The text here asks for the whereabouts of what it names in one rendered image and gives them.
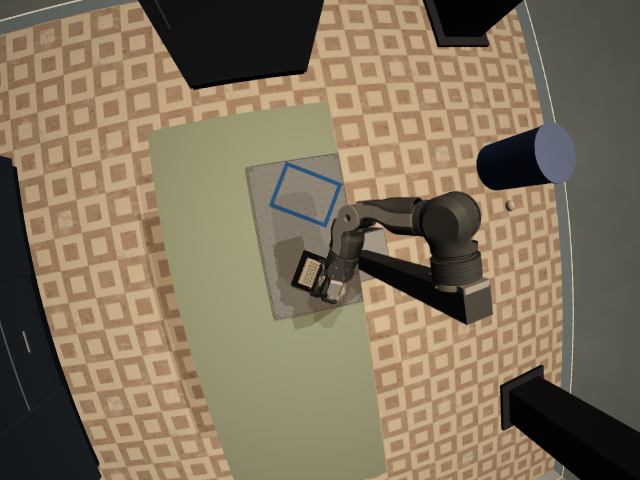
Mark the blue tape outline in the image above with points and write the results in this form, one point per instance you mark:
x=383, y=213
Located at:
x=287, y=164

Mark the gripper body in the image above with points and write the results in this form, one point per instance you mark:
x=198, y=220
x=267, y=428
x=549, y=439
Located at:
x=315, y=287

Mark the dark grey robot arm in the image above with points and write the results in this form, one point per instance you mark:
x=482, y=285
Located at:
x=446, y=222

